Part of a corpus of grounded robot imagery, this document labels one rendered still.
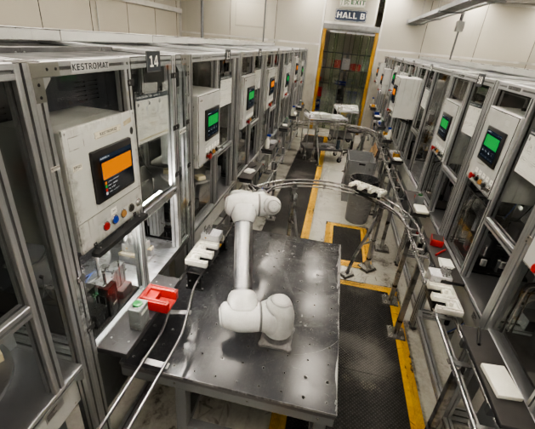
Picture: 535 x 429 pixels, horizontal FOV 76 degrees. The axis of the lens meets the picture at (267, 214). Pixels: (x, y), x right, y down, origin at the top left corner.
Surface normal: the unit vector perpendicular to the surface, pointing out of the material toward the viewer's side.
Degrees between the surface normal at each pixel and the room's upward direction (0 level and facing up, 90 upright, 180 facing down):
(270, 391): 0
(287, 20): 90
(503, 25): 90
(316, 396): 0
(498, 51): 90
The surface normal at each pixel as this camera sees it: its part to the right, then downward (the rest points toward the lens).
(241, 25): -0.20, 0.43
